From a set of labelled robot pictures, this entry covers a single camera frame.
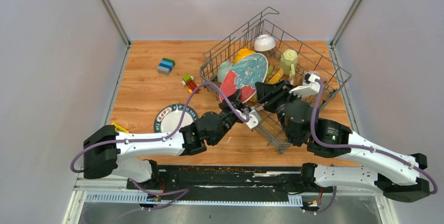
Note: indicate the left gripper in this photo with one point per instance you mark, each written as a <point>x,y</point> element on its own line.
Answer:
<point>235,102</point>

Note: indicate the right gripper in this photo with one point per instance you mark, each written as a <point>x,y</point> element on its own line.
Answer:
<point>278,91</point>

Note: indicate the yellow polka dot plate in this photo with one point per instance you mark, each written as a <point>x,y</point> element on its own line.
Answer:
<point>276,77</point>

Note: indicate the red teal flower plate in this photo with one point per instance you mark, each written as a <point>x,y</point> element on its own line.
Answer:
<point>244,75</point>

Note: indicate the pale yellow mug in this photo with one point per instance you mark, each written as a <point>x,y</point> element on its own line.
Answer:
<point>288,63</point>

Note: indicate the pale green bowl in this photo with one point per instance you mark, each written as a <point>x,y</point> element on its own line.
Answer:
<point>223,70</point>

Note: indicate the white bowl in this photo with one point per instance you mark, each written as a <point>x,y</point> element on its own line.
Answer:
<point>264,43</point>

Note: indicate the yellow bowl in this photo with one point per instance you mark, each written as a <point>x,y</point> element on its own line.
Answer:
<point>242,53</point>

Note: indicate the white plate dark lettered rim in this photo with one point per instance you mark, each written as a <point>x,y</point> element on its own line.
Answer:
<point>168,118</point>

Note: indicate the green polka dot plate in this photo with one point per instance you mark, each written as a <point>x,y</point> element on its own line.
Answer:
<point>270,70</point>

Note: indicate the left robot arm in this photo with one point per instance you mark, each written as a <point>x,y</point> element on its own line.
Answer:
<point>107,152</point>

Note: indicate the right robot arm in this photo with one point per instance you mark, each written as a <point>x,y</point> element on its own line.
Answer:
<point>397,176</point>

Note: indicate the red green toy bricks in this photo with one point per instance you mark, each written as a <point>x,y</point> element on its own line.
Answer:
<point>189,82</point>

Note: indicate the green blue toy block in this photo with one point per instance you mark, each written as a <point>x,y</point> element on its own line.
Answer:
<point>166,66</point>

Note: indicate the yellow toy brick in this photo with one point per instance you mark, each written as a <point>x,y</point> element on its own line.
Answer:
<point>118,128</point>

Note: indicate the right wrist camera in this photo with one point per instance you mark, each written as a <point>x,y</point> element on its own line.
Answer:
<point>309,85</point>

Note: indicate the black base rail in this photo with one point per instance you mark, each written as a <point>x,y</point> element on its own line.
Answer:
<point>233,183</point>

